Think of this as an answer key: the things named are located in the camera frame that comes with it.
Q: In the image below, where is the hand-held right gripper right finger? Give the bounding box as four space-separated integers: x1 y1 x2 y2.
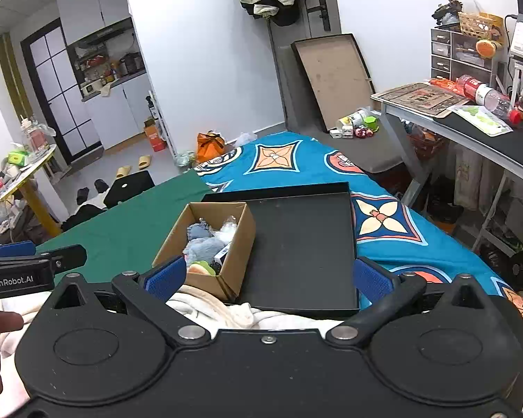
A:
326 257 491 349

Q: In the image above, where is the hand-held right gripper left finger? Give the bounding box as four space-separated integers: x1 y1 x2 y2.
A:
48 256 210 350

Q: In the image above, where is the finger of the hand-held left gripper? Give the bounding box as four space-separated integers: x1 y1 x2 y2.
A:
0 240 38 260
35 245 88 274

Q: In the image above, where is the hamburger squishy toy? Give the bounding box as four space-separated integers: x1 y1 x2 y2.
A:
187 260 218 276

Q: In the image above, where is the grey plush toy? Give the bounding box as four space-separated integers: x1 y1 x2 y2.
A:
183 237 227 262

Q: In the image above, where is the blue-grey plush toy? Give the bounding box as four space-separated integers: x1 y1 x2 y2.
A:
187 222 214 241

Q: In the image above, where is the brown cardboard box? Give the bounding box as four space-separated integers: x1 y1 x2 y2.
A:
152 201 257 303

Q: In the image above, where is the black shallow tray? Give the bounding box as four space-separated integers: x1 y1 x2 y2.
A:
200 181 360 319

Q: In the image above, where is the clear plastic bag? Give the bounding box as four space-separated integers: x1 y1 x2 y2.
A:
213 215 240 245

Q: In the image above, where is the person's left hand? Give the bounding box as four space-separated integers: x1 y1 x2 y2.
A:
0 311 24 399

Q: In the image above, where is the green bed sheet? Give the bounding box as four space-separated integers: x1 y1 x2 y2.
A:
39 170 212 290

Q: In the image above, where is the blue printed blanket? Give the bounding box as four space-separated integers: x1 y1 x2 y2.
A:
194 131 523 323

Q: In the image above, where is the round table with yellow legs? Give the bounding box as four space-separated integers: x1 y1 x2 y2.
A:
0 144 64 236

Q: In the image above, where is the black laptop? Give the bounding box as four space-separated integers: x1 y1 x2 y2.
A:
103 171 155 209

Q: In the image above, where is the white fleece blanket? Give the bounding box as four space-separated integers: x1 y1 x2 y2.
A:
0 285 362 405

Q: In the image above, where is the glass jar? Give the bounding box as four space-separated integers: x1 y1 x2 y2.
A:
21 115 48 149

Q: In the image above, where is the grey low bench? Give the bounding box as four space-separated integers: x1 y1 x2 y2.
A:
320 133 406 174

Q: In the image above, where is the orange bag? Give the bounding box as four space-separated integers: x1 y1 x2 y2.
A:
196 131 226 163

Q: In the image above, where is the black floor fan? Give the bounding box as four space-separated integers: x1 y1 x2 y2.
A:
479 244 523 286

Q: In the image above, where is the orange cardboard box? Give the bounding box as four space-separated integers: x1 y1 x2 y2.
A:
144 117 167 152

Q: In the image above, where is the white tote bag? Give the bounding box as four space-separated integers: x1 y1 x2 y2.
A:
455 146 489 210

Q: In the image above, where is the red basket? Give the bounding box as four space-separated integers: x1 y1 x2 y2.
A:
407 126 447 162

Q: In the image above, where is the white lower cabinet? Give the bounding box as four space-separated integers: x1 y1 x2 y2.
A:
82 72 157 151

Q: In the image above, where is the white cabinet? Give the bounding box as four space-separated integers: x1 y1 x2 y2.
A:
56 0 133 46
82 72 157 151

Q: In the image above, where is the white storage rack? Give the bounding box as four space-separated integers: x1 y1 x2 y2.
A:
147 91 178 162

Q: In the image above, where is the black framed glass door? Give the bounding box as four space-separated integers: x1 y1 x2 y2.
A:
21 20 105 166

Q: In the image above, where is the grey metal desk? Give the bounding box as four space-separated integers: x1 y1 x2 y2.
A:
370 83 523 253

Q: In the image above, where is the black desk mat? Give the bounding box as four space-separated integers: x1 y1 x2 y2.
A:
433 111 523 170

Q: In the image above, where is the brown printed board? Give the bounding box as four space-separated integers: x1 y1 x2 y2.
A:
375 82 471 119

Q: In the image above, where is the green snack bag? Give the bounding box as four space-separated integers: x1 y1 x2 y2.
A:
446 104 515 137

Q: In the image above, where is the red orange packet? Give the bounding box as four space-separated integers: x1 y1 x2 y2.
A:
429 77 462 92

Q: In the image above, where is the clear bottle with red label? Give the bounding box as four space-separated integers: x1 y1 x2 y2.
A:
456 74 523 123

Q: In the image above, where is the grey door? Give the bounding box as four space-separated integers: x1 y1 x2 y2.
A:
268 0 343 136

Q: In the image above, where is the range hood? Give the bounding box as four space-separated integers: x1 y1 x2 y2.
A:
76 24 136 46

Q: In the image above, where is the grey drawer organizer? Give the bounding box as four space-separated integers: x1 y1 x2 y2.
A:
430 27 506 81

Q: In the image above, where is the white upper cabinet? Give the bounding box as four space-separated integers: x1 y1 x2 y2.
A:
56 0 133 46

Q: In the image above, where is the orange round plush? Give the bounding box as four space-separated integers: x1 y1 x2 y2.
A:
475 39 497 59

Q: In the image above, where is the woven basket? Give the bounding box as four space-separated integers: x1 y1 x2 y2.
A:
457 11 495 38

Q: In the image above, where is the dark figurine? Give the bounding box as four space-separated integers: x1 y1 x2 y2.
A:
433 0 464 24

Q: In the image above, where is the brown board with black frame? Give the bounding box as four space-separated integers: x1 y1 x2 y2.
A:
291 33 375 133

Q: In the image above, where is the black door handle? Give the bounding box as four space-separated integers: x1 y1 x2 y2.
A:
307 0 332 32

